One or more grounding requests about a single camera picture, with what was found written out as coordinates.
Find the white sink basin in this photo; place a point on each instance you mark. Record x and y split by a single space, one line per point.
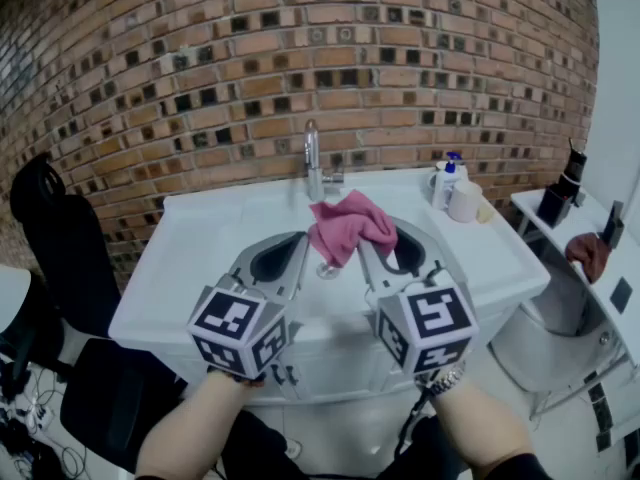
200 248

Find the black tumbler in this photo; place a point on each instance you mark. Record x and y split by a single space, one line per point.
575 165

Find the white round table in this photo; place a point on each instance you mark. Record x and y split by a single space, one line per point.
12 293

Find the white shelf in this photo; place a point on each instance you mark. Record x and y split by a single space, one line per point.
595 218

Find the person's right forearm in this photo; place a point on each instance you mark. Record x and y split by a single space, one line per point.
485 423

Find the metal sink drain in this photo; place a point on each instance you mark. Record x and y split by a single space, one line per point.
327 269

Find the pink cloth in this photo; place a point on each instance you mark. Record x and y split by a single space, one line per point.
350 223

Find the pale soap bar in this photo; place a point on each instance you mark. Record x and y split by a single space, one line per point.
485 214

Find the black office chair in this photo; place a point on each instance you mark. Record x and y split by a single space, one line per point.
65 248

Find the silver wristwatch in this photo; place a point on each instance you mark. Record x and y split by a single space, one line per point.
446 379

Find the white shoe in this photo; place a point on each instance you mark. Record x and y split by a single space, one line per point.
294 449

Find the person's left forearm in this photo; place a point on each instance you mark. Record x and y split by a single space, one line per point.
200 418

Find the black square panel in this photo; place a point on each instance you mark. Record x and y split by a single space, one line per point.
621 295

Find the white plastic cup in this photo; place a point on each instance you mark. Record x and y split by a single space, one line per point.
465 200

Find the white toilet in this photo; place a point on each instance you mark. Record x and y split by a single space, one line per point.
550 353

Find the grey upright device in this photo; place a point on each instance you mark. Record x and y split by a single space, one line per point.
614 223

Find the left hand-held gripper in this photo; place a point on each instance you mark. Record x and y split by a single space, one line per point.
225 318

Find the black right sleeve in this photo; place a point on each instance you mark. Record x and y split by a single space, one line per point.
515 468

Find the white power strip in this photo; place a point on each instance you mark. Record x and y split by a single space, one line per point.
39 417

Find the white blue pump bottle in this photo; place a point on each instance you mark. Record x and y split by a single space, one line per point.
442 183

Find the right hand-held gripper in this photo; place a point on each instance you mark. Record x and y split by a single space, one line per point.
435 318

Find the chrome faucet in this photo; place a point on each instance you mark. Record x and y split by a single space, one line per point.
313 163

